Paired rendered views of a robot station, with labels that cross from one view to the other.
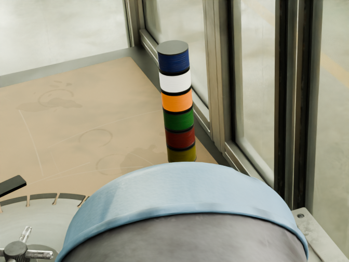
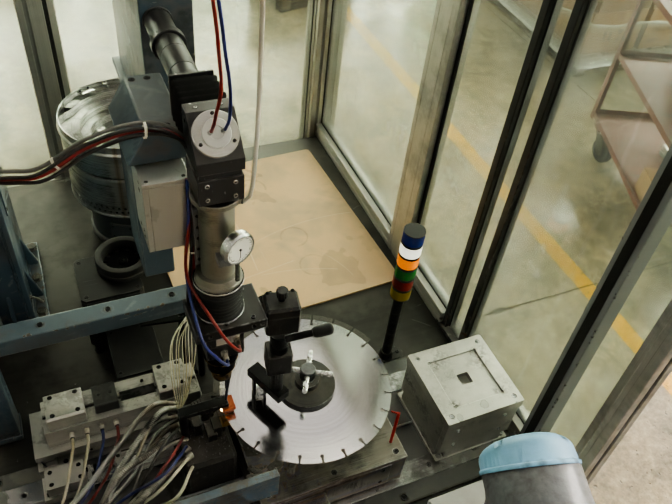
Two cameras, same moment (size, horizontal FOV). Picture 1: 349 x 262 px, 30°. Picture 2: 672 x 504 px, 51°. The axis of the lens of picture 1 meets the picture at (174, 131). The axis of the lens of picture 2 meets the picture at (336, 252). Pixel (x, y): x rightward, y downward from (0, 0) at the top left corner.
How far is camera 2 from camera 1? 65 cm
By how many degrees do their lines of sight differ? 15
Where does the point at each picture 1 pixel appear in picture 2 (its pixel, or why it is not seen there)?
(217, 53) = (413, 194)
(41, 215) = not seen: hidden behind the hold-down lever
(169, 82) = (408, 253)
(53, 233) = (317, 349)
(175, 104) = (409, 266)
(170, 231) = (552, 472)
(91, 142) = (291, 240)
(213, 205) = (563, 461)
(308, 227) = (483, 351)
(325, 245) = (494, 366)
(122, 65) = (303, 159)
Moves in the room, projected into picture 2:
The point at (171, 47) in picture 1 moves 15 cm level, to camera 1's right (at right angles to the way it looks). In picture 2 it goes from (414, 230) to (487, 229)
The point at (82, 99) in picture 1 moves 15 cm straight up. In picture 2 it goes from (274, 193) to (276, 151)
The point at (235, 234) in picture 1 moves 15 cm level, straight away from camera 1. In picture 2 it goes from (572, 473) to (542, 363)
